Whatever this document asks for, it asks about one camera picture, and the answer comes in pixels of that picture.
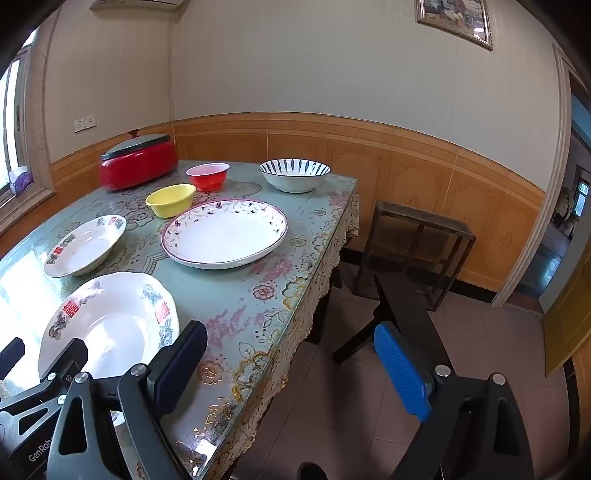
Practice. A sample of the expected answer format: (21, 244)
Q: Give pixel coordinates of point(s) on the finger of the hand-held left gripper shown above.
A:
(11, 353)
(74, 355)

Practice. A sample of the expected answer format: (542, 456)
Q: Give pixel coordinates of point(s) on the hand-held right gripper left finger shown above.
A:
(178, 364)

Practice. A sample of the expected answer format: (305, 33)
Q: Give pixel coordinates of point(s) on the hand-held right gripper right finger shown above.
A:
(401, 369)

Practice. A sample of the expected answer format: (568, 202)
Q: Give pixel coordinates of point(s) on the scalloped red print plate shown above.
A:
(111, 323)

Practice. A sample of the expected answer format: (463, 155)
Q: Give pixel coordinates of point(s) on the large floral rim plate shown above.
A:
(221, 235)

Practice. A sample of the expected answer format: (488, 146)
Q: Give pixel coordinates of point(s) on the yellow plastic bowl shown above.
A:
(171, 207)

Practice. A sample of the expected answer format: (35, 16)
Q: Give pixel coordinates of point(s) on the red plastic bowl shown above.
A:
(207, 182)

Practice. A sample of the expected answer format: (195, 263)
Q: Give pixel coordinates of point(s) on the blue striped ceramic bowl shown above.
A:
(295, 182)

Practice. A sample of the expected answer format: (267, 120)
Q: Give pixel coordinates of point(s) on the wooden stool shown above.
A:
(418, 213)

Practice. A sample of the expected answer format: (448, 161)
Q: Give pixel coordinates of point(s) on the purple tissue box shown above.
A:
(21, 181)

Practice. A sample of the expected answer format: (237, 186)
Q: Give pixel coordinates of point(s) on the yellow wooden door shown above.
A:
(568, 318)

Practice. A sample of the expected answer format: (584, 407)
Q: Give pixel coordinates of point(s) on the red electric cooking pot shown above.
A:
(138, 173)

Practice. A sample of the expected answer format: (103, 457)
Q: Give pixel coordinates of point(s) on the grey pot lid red knob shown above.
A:
(134, 145)

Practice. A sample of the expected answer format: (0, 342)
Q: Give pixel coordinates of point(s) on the window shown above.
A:
(11, 115)

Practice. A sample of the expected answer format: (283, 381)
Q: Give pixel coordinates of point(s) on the white wall socket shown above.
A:
(92, 121)
(80, 124)

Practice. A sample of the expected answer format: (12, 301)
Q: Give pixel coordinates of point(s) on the white door frame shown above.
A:
(562, 83)

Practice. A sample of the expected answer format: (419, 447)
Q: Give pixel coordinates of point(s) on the framed wall picture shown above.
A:
(455, 16)

